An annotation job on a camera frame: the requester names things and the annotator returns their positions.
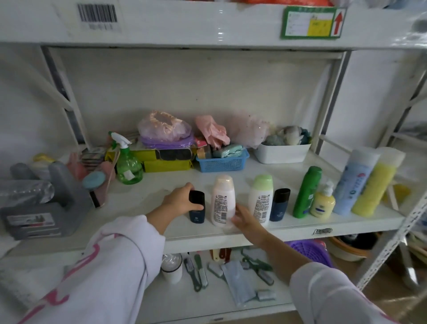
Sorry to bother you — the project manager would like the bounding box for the person's right hand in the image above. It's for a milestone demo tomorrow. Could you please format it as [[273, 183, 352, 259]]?
[[231, 204, 269, 243]]

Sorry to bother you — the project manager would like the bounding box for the person's left hand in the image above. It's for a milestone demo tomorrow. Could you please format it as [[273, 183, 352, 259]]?
[[162, 182, 205, 216]]

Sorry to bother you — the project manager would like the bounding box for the dark blue black-capped bottle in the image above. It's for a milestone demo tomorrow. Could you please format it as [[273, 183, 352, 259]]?
[[269, 188, 291, 222], [188, 190, 206, 224]]

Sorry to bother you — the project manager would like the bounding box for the white bottle with pink cap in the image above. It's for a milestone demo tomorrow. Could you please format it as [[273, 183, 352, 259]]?
[[211, 174, 236, 228]]

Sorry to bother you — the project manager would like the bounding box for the person's right forearm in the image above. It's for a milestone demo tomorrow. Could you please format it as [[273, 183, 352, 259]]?
[[256, 230, 399, 324]]

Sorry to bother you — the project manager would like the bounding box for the person's left forearm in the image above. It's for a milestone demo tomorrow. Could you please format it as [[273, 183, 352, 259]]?
[[18, 203, 175, 324]]

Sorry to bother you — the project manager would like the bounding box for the white bottle with green cap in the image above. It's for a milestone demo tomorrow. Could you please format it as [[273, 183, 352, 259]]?
[[248, 174, 274, 225]]

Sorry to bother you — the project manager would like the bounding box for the blue plastic basket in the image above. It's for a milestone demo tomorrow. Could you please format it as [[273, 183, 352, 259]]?
[[196, 148, 250, 173]]

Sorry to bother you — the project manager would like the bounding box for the yellow box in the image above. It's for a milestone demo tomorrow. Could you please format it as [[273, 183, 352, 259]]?
[[106, 148, 195, 173]]

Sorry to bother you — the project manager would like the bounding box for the teal sponge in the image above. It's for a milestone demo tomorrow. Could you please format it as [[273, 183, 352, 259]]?
[[212, 144, 244, 159]]

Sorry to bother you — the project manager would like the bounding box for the white cylindrical cup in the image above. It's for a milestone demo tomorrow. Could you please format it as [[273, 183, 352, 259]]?
[[161, 253, 183, 285]]

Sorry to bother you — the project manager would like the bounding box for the grey flat packet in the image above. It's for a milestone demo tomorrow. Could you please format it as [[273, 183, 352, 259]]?
[[220, 260, 258, 308]]

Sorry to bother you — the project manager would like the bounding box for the purple plastic bag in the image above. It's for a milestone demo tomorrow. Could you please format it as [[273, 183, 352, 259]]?
[[139, 133, 196, 150]]

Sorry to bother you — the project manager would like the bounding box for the green plastic bottle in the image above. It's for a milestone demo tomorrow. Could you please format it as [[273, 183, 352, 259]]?
[[292, 166, 323, 219]]

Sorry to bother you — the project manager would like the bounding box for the white plastic bin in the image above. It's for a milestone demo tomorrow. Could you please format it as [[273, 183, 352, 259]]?
[[254, 142, 312, 165]]

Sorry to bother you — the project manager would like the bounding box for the pink rubber glove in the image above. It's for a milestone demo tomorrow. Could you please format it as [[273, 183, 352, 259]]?
[[195, 115, 231, 150]]

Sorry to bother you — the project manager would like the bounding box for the green spray bottle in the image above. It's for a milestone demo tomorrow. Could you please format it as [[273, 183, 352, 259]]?
[[108, 132, 144, 185]]

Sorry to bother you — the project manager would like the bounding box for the purple plastic basket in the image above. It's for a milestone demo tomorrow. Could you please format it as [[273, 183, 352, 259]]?
[[286, 239, 334, 269]]

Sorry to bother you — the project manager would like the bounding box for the yellow pump bottle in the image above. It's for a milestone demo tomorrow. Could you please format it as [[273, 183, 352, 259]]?
[[309, 181, 336, 220]]

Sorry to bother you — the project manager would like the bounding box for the pink shower cap in bag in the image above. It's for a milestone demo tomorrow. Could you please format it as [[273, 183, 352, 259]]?
[[137, 110, 193, 143]]

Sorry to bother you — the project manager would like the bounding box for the translucent pink dotted bag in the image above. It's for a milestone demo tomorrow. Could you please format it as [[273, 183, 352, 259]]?
[[230, 113, 271, 149]]

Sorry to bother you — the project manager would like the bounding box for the bath puffs bundle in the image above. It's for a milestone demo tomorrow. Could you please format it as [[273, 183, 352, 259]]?
[[263, 126, 313, 147]]

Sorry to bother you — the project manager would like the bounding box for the pink holder with blue disc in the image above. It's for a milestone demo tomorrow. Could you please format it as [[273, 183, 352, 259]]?
[[67, 152, 118, 209]]

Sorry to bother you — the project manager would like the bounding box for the beige bowl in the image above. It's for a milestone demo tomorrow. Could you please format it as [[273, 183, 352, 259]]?
[[328, 232, 381, 262]]

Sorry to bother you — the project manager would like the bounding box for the stack of scrub pads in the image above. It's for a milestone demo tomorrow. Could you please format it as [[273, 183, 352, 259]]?
[[79, 147, 107, 167]]

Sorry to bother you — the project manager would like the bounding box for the tall blue white-capped bottle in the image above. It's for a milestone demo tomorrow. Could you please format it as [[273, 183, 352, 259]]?
[[332, 148, 381, 216]]

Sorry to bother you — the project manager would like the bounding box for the tall yellow white-capped bottle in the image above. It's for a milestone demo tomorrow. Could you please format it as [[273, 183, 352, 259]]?
[[351, 147, 406, 218]]

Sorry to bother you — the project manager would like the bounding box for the grey plastic caddy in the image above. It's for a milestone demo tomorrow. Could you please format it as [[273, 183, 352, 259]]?
[[0, 162, 95, 241]]

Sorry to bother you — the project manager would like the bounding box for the clear plastic packet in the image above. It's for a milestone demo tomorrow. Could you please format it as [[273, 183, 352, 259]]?
[[0, 180, 55, 210]]

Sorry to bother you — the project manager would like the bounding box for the white metal shelf rack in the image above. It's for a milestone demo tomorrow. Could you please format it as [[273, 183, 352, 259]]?
[[0, 0, 427, 324]]

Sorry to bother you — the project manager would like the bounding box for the green-framed label with red arrow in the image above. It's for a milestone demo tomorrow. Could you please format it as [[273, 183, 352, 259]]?
[[280, 6, 347, 40]]

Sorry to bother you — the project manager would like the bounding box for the barcode sticker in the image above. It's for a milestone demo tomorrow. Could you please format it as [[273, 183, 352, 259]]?
[[77, 3, 119, 24]]

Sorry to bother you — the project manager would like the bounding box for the green handled tool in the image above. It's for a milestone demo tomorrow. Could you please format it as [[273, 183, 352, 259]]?
[[240, 248, 275, 286]]

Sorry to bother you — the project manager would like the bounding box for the green handled brush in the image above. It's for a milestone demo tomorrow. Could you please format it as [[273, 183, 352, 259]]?
[[184, 254, 209, 293]]

